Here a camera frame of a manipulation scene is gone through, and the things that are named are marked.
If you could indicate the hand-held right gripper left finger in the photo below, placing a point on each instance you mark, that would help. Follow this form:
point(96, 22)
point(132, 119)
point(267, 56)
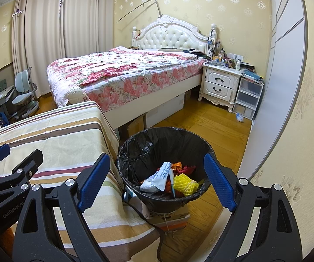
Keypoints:
point(94, 182)

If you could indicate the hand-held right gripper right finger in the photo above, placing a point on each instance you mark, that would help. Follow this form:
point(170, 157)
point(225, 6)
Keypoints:
point(219, 182)

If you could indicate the orange red plastic wrapper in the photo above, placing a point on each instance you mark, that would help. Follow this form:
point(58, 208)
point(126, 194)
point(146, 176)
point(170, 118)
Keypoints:
point(188, 170)

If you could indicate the yellow foam fruit net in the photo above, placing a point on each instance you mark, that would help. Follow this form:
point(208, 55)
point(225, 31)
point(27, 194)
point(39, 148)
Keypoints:
point(185, 184)

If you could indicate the white paper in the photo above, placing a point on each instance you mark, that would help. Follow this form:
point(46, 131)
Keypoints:
point(148, 187)

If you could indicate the blue and white tube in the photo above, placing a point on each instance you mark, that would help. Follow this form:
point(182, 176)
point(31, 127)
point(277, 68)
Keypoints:
point(163, 176)

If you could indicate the black bin with bag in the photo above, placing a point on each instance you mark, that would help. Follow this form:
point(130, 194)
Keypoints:
point(146, 147)

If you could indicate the blue plastic stool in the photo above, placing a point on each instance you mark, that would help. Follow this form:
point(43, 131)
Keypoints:
point(1, 117)

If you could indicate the striped tablecloth table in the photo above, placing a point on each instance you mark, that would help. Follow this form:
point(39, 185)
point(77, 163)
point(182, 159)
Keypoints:
point(64, 131)

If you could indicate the cardboard box with red print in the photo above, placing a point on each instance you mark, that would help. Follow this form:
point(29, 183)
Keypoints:
point(168, 215)

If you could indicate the crushed clear plastic bottle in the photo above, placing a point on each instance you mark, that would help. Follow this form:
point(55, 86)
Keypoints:
point(240, 117)

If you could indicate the brown cardboard box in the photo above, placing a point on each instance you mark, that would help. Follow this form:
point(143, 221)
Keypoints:
point(135, 125)

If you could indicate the grey desk chair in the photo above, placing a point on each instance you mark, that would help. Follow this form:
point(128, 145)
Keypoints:
point(23, 79)

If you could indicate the plastic drawer unit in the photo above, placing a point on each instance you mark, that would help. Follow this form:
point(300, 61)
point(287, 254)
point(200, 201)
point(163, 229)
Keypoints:
point(247, 95)

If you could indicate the white storage box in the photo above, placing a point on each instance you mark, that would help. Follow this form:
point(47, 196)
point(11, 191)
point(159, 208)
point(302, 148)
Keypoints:
point(165, 109)

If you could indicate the white nightstand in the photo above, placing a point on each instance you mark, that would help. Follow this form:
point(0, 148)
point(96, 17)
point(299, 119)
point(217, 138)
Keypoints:
point(219, 83)

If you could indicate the stack of books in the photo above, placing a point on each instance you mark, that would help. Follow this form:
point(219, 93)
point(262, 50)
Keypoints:
point(252, 73)

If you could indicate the small white bottle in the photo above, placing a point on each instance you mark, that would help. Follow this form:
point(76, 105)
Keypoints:
point(238, 65)

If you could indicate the floral quilt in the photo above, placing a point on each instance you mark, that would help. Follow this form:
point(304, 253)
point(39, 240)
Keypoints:
point(127, 68)

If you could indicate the clutter of small items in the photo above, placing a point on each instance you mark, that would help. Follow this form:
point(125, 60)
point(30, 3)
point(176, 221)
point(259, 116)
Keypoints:
point(222, 60)

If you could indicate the white wardrobe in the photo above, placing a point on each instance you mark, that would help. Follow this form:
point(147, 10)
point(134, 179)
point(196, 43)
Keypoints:
point(279, 73)

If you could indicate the dark clothing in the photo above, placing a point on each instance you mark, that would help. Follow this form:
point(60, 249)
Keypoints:
point(196, 52)

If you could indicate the beige curtains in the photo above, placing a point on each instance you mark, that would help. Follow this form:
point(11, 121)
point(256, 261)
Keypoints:
point(80, 19)

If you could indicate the bed with floral cover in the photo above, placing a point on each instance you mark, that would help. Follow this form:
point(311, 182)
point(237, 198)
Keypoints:
point(170, 36)

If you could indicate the thin fishing rod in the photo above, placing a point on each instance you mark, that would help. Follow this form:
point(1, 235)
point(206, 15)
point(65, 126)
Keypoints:
point(136, 9)

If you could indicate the white wall socket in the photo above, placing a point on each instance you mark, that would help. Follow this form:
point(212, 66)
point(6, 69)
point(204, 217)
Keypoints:
point(236, 56)

